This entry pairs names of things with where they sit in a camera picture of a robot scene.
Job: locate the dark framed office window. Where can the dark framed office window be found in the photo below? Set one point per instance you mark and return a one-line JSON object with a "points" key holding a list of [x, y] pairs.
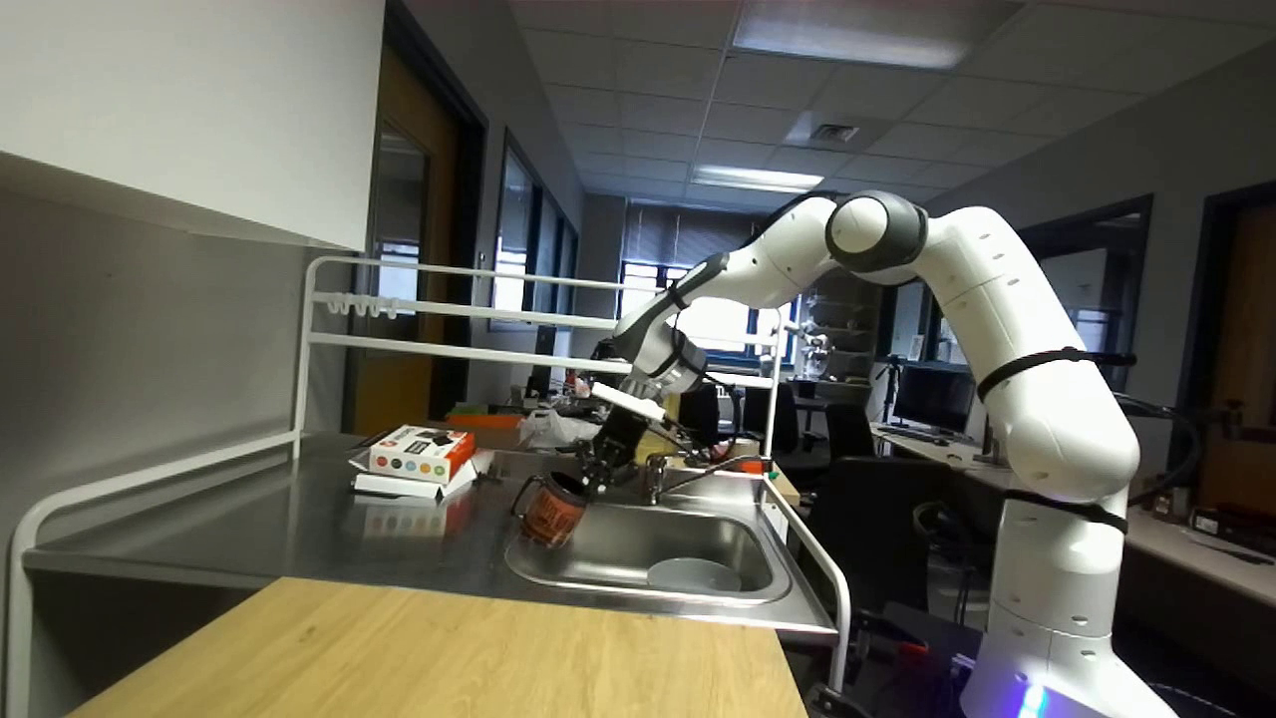
{"points": [[1100, 280]]}

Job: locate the flat white box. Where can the flat white box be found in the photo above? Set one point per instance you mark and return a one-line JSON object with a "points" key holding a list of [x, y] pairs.
{"points": [[460, 480]]}

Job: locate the wooden counter top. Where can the wooden counter top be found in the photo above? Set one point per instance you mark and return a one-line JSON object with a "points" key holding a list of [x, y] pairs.
{"points": [[310, 343]]}

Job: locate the white plastic bag red logo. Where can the white plastic bag red logo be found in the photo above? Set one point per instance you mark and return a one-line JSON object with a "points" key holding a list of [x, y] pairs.
{"points": [[559, 426]]}

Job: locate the brown wooden door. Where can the brown wooden door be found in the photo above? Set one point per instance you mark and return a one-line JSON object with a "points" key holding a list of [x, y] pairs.
{"points": [[1240, 371]]}

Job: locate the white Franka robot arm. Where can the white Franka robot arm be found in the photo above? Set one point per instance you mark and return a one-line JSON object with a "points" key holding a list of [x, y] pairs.
{"points": [[1049, 398]]}

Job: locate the yellow door with window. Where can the yellow door with window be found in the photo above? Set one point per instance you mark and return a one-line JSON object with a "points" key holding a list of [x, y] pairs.
{"points": [[423, 121]]}

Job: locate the white whiteboard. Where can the white whiteboard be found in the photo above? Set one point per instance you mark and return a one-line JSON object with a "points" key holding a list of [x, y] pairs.
{"points": [[186, 105]]}

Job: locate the white desk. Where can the white desk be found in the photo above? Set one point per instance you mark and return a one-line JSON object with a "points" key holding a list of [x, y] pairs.
{"points": [[1200, 557]]}

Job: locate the colourful red white box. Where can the colourful red white box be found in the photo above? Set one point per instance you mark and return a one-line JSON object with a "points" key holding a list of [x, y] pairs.
{"points": [[420, 450]]}

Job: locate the chrome sink faucet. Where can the chrome sink faucet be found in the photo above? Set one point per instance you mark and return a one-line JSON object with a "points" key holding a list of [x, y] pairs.
{"points": [[692, 486]]}

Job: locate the orange packet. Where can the orange packet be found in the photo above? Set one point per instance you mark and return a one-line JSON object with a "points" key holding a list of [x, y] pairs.
{"points": [[485, 424]]}

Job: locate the large ceiling light panel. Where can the large ceiling light panel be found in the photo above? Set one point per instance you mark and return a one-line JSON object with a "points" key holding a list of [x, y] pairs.
{"points": [[852, 33]]}

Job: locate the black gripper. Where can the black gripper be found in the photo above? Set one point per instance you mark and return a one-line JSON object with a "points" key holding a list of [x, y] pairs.
{"points": [[623, 448]]}

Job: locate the ceiling air vent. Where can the ceiling air vent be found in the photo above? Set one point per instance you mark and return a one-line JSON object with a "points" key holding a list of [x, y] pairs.
{"points": [[824, 127]]}

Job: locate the small ceiling light panel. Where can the small ceiling light panel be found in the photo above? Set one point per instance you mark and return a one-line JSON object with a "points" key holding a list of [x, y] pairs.
{"points": [[759, 179]]}

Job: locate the stainless steel sink counter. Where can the stainless steel sink counter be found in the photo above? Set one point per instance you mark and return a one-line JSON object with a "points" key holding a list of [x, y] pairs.
{"points": [[264, 518]]}

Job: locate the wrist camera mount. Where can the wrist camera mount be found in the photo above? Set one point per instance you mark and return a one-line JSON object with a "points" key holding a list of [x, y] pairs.
{"points": [[712, 413]]}

